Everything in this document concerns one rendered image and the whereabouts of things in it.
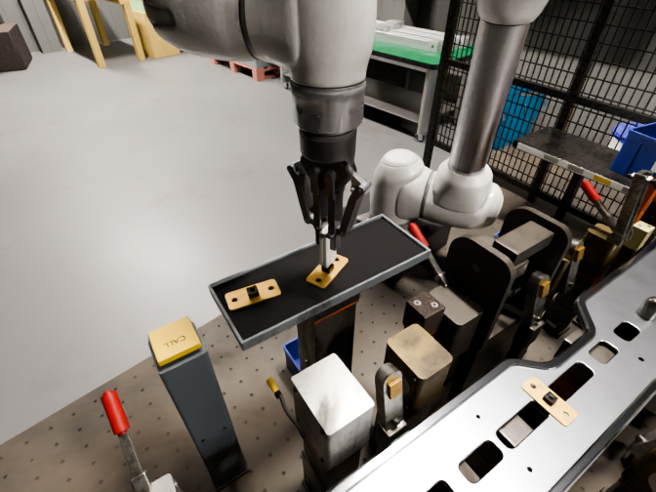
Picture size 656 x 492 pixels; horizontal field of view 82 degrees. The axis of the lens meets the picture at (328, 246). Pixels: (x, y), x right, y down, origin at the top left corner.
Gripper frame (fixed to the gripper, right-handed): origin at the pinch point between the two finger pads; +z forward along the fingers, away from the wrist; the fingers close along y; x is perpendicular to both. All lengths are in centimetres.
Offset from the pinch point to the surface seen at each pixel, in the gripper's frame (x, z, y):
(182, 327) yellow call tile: -21.6, 5.5, -11.9
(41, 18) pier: 327, 70, -753
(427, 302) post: 7.7, 11.5, 16.0
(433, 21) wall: 432, 38, -128
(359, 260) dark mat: 5.2, 5.5, 3.4
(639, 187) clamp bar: 54, 3, 45
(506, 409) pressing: 1.4, 21.5, 33.7
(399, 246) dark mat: 12.5, 5.5, 7.9
